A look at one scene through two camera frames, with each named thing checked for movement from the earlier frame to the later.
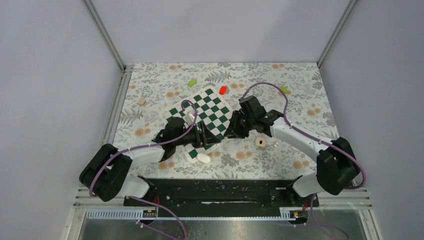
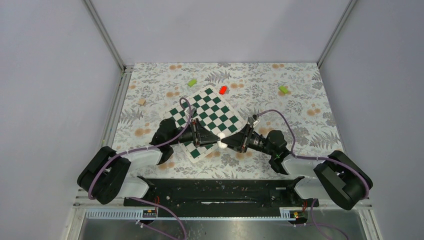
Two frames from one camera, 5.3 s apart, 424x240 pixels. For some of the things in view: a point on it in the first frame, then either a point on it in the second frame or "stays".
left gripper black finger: x=207 y=137 stays
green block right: x=284 y=89 stays
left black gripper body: x=190 y=136 stays
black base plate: x=221 y=197 stays
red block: x=222 y=90 stays
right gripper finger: x=236 y=128 to x=239 y=141
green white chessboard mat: x=207 y=106 stays
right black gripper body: x=249 y=120 to x=258 y=143
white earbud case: x=203 y=158 to x=221 y=135
